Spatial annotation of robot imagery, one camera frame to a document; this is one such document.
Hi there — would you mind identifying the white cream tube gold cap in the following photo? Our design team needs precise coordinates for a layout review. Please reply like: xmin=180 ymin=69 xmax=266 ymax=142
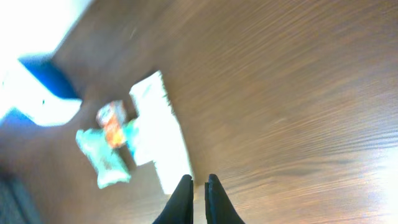
xmin=129 ymin=70 xmax=193 ymax=195

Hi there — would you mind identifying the orange tissue pack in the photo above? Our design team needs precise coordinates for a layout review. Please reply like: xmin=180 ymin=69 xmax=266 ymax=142
xmin=96 ymin=100 xmax=127 ymax=149

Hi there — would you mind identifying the teal tissue pack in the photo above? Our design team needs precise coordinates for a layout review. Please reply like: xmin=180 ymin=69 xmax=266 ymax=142
xmin=123 ymin=119 xmax=139 ymax=159

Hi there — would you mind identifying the teal pouch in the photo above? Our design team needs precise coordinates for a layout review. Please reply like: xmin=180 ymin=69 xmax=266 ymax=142
xmin=75 ymin=129 xmax=131 ymax=189

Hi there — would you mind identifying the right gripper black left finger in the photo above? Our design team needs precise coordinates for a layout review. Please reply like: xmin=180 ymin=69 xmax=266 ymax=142
xmin=153 ymin=174 xmax=193 ymax=224

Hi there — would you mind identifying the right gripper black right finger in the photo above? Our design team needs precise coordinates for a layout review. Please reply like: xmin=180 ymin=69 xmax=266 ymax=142
xmin=205 ymin=174 xmax=244 ymax=224

